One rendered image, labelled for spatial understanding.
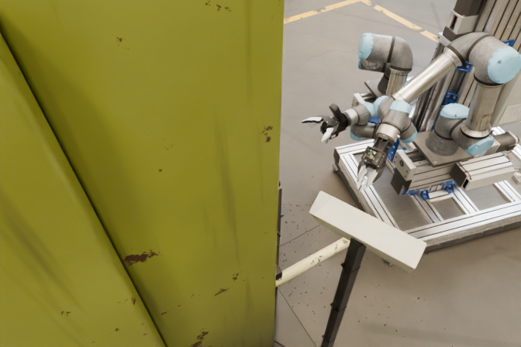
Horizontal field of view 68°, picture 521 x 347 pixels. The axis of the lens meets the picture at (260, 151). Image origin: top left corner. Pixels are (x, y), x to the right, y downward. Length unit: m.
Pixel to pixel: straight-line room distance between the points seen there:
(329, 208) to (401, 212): 1.35
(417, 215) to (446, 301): 0.50
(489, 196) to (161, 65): 2.45
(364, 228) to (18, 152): 0.92
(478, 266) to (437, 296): 0.35
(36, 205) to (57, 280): 0.20
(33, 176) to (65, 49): 0.19
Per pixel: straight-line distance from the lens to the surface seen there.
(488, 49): 1.61
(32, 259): 0.75
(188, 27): 0.67
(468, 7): 1.96
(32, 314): 0.88
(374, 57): 1.85
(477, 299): 2.64
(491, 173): 2.20
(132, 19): 0.63
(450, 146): 2.03
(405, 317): 2.44
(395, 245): 1.20
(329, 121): 1.79
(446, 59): 1.67
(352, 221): 1.21
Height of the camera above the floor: 2.15
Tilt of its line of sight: 45 degrees down
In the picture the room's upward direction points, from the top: 1 degrees counter-clockwise
